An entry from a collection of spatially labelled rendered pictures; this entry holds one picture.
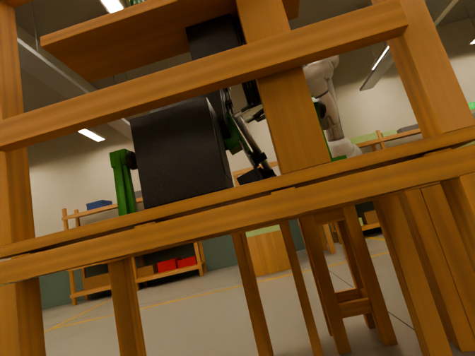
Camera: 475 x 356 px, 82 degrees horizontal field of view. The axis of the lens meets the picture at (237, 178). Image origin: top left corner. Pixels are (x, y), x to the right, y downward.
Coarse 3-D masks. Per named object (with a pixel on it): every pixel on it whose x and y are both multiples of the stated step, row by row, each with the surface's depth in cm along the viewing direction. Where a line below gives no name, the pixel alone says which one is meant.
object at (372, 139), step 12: (384, 132) 611; (396, 132) 608; (408, 132) 599; (420, 132) 637; (360, 144) 604; (372, 144) 644; (384, 144) 604; (360, 216) 616; (372, 216) 588; (336, 228) 583; (372, 228) 572; (336, 240) 620
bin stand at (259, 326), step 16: (272, 224) 154; (288, 224) 153; (240, 240) 155; (288, 240) 152; (240, 256) 154; (288, 256) 150; (240, 272) 153; (256, 288) 169; (304, 288) 147; (256, 304) 149; (304, 304) 145; (256, 320) 148; (256, 336) 146; (272, 352) 163; (320, 352) 141
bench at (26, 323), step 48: (432, 144) 73; (240, 192) 78; (288, 192) 77; (336, 192) 75; (384, 192) 73; (48, 240) 85; (96, 240) 83; (144, 240) 81; (192, 240) 130; (0, 288) 85; (0, 336) 83; (432, 336) 118
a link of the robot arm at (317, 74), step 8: (312, 64) 112; (320, 64) 111; (328, 64) 111; (304, 72) 112; (312, 72) 111; (320, 72) 111; (328, 72) 112; (312, 80) 111; (320, 80) 112; (328, 80) 114; (312, 88) 113; (320, 88) 113; (320, 96) 114
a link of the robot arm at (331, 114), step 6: (324, 96) 114; (330, 96) 116; (324, 102) 115; (330, 102) 116; (330, 108) 116; (330, 114) 117; (336, 114) 119; (324, 120) 118; (330, 120) 118; (336, 120) 120; (324, 126) 121; (330, 126) 121
